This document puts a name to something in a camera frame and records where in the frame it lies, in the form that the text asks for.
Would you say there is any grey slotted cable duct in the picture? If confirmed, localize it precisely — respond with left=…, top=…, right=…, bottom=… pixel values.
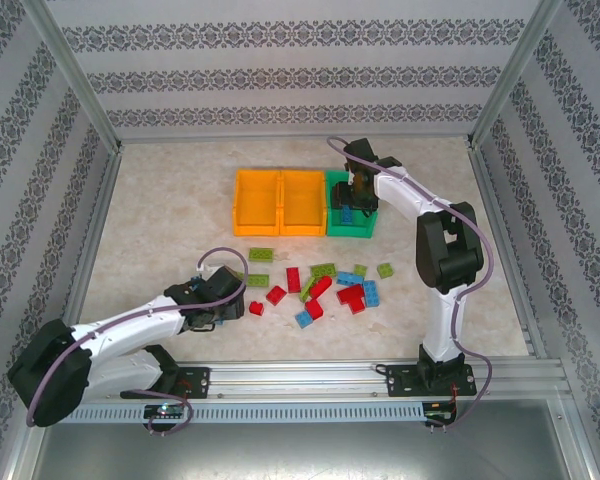
left=59, top=402, right=427, bottom=425

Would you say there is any aluminium frame floor rail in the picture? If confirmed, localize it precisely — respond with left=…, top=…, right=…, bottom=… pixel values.
left=62, top=147, right=126, bottom=326
left=467, top=142, right=549, bottom=361

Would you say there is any aluminium frame post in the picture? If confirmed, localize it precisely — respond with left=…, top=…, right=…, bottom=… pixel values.
left=23, top=0, right=125, bottom=154
left=464, top=0, right=567, bottom=151

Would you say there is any small controller circuit board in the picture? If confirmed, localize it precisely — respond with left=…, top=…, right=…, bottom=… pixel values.
left=143, top=403, right=187, bottom=420
left=424, top=401, right=459, bottom=425

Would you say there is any green plastic bin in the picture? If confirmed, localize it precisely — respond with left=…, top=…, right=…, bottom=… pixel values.
left=324, top=168, right=380, bottom=238

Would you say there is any aluminium frame cross rail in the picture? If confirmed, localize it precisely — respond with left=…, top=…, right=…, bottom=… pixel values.
left=117, top=127, right=476, bottom=146

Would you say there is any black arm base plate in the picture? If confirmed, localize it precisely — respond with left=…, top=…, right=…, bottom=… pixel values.
left=177, top=366, right=212, bottom=400
left=384, top=363, right=477, bottom=399

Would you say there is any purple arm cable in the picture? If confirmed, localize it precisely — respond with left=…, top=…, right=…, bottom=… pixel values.
left=25, top=247, right=250, bottom=439
left=326, top=135, right=496, bottom=435

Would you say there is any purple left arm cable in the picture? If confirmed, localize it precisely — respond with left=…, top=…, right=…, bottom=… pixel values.
left=25, top=247, right=250, bottom=439

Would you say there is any grey metal sheet panel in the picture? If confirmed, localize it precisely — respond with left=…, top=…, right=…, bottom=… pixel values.
left=9, top=422, right=594, bottom=480

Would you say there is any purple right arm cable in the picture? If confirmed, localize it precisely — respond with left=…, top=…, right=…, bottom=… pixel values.
left=326, top=135, right=496, bottom=435

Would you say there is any aluminium frame leg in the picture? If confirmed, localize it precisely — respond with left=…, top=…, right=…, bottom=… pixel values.
left=0, top=424, right=49, bottom=480
left=552, top=397, right=600, bottom=480

